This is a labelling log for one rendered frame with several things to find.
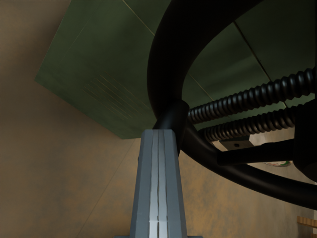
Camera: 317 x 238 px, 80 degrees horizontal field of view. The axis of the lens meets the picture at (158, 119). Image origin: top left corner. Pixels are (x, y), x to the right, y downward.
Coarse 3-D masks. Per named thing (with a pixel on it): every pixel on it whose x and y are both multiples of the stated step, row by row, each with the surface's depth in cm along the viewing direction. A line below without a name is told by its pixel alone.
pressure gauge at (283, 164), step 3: (261, 144) 43; (264, 162) 44; (267, 162) 43; (270, 162) 43; (273, 162) 42; (276, 162) 42; (279, 162) 41; (282, 162) 41; (285, 162) 40; (288, 162) 40; (291, 162) 39; (270, 165) 44; (273, 165) 43; (276, 165) 43; (279, 165) 42; (282, 165) 42; (285, 165) 41; (288, 165) 40
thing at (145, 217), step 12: (144, 132) 10; (156, 132) 10; (144, 144) 9; (156, 144) 9; (144, 156) 8; (156, 156) 8; (144, 168) 8; (156, 168) 8; (144, 180) 7; (156, 180) 7; (144, 192) 7; (156, 192) 7; (144, 204) 7; (156, 204) 7; (132, 216) 6; (144, 216) 6; (156, 216) 6; (132, 228) 6; (144, 228) 6; (156, 228) 6
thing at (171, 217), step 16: (160, 144) 9; (160, 160) 8; (176, 160) 8; (160, 176) 8; (176, 176) 8; (160, 192) 7; (176, 192) 7; (160, 208) 6; (176, 208) 6; (160, 224) 6; (176, 224) 6
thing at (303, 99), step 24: (264, 0) 23; (288, 0) 22; (312, 0) 21; (240, 24) 26; (264, 24) 25; (288, 24) 24; (312, 24) 23; (264, 48) 28; (288, 48) 27; (312, 48) 25; (288, 72) 30; (312, 96) 32
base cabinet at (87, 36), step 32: (96, 0) 32; (128, 0) 30; (160, 0) 28; (64, 32) 42; (96, 32) 38; (128, 32) 35; (224, 32) 28; (64, 64) 53; (96, 64) 47; (128, 64) 42; (192, 64) 36; (224, 64) 33; (256, 64) 31; (64, 96) 74; (96, 96) 62; (128, 96) 54; (192, 96) 43; (224, 96) 40; (128, 128) 76
